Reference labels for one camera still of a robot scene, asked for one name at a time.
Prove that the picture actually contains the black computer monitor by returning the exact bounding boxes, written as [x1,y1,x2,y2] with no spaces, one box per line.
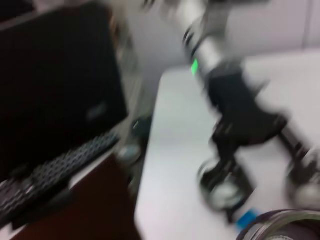
[0,2,130,181]

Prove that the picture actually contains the black computer keyboard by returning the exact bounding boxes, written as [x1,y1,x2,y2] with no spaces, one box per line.
[0,129,121,223]

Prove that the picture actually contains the blue square plate brick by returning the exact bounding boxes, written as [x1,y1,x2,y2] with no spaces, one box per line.
[234,209,260,229]

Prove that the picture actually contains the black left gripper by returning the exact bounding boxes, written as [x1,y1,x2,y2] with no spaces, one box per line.
[207,62,320,201]

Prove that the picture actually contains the glass teacup black holder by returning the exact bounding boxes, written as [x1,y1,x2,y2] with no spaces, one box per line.
[197,159,253,211]
[236,209,320,240]

